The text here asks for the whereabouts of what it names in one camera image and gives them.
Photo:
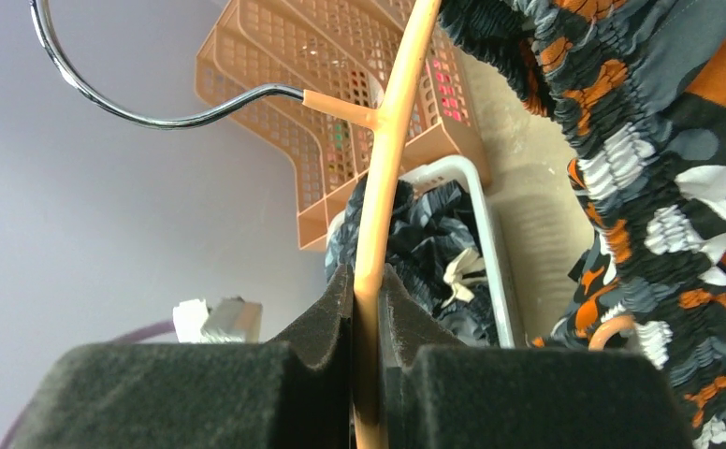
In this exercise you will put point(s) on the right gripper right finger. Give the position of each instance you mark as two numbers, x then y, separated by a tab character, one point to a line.
441	393

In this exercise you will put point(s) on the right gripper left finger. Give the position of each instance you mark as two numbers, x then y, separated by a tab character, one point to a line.
292	391

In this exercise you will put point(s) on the dark leaf print shorts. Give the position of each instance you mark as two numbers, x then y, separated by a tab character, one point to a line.
434	247

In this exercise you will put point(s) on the white plastic basket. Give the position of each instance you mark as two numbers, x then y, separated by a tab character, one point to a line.
458	168

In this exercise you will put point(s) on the orange hanger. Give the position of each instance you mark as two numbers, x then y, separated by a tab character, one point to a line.
367	428

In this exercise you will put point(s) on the peach plastic desk organizer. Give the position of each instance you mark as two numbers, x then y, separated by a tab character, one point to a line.
354	64

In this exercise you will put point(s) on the orange camouflage shorts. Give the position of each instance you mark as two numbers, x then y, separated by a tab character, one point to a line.
639	91

